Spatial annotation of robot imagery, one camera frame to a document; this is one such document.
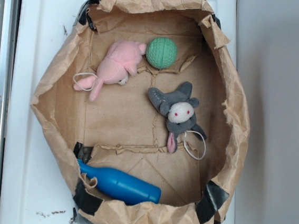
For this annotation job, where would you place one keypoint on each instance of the grey plush bunny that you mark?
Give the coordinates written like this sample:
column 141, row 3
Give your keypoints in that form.
column 179, row 108

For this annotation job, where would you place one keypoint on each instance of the green textured ball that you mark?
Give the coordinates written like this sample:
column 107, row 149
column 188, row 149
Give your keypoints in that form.
column 161, row 52

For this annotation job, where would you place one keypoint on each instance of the brown paper bag tray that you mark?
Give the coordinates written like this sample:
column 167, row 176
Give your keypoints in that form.
column 125, row 131

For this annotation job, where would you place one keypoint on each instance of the pink plush bunny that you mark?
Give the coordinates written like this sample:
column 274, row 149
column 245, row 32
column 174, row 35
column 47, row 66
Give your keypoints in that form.
column 121, row 60

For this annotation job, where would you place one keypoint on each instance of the blue plastic bottle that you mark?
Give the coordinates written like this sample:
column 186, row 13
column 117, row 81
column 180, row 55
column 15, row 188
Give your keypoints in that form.
column 120, row 185

